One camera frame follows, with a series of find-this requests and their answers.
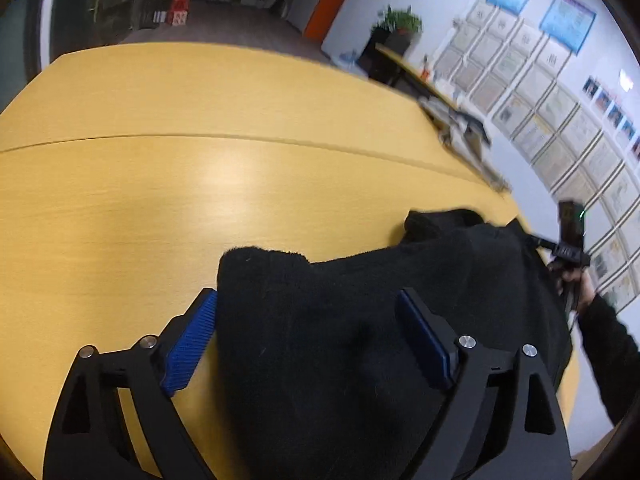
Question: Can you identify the black fleece garment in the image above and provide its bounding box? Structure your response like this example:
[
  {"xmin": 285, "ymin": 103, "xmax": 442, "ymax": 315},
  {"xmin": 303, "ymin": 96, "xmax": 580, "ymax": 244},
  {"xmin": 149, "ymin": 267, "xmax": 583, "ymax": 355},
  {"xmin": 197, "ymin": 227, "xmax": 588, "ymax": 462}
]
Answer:
[{"xmin": 217, "ymin": 209, "xmax": 572, "ymax": 479}]

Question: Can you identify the black right sleeve forearm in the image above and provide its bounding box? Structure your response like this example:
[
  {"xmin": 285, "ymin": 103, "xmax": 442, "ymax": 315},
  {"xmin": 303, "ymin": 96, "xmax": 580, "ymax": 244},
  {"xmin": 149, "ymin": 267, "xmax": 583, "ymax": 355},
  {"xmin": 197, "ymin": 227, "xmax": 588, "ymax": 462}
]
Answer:
[{"xmin": 577, "ymin": 294, "xmax": 639, "ymax": 425}]

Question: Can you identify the person's right hand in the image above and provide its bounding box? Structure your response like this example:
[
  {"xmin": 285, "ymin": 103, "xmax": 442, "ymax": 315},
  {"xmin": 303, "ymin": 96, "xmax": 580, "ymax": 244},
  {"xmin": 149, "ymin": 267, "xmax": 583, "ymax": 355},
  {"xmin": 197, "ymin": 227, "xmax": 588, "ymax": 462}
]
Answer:
[{"xmin": 548, "ymin": 261, "xmax": 596, "ymax": 313}]

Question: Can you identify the yellow side desk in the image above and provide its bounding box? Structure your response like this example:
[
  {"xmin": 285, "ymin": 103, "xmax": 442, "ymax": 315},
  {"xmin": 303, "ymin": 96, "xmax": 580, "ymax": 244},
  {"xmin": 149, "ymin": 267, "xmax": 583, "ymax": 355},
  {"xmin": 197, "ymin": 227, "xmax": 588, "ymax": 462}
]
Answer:
[{"xmin": 375, "ymin": 44, "xmax": 458, "ymax": 110}]

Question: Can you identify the potted green plant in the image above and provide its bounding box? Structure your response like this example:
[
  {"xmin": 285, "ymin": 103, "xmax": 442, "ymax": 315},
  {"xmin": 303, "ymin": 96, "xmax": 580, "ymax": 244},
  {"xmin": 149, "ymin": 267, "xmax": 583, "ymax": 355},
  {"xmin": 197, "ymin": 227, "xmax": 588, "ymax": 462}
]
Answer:
[{"xmin": 371, "ymin": 4, "xmax": 423, "ymax": 55}]

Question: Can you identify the red white sign stand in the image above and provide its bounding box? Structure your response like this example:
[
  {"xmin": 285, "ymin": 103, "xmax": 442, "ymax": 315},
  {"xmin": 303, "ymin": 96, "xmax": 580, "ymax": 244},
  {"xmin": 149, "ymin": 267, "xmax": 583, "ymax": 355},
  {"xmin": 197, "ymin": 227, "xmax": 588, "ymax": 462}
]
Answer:
[{"xmin": 167, "ymin": 0, "xmax": 190, "ymax": 26}]

